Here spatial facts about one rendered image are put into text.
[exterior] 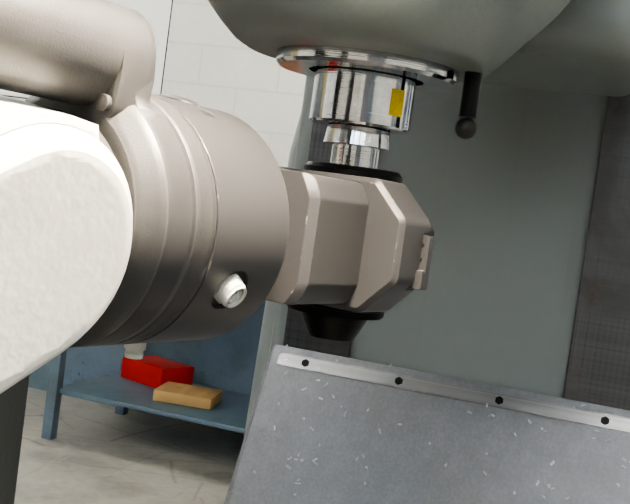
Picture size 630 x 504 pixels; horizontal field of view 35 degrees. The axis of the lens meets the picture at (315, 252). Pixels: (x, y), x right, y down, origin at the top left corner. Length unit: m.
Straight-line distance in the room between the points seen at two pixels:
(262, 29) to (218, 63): 4.72
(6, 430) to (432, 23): 0.36
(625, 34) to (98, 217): 0.37
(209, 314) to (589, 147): 0.53
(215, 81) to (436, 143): 4.33
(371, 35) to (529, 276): 0.45
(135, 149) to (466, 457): 0.56
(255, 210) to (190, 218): 0.03
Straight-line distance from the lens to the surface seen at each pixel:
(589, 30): 0.57
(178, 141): 0.32
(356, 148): 0.47
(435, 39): 0.42
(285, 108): 4.99
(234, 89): 5.10
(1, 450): 0.63
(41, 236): 0.26
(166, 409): 4.45
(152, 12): 5.37
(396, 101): 0.46
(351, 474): 0.83
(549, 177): 0.83
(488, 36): 0.43
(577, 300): 0.83
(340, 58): 0.44
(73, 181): 0.26
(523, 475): 0.82
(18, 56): 0.29
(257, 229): 0.34
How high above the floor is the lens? 1.25
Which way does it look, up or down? 3 degrees down
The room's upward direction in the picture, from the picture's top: 8 degrees clockwise
